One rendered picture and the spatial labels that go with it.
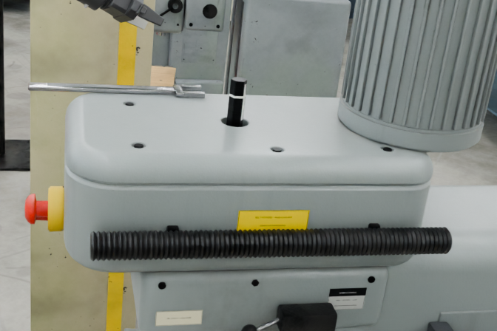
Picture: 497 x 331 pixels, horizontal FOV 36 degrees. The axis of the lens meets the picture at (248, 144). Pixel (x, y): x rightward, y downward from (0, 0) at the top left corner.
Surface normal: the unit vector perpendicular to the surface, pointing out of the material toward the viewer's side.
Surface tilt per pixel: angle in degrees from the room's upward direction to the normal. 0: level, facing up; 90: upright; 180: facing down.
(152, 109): 0
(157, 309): 90
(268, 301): 90
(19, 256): 0
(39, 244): 90
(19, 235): 0
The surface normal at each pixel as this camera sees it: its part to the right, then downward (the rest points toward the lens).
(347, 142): 0.11, -0.92
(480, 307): 0.22, 0.39
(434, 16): -0.22, 0.35
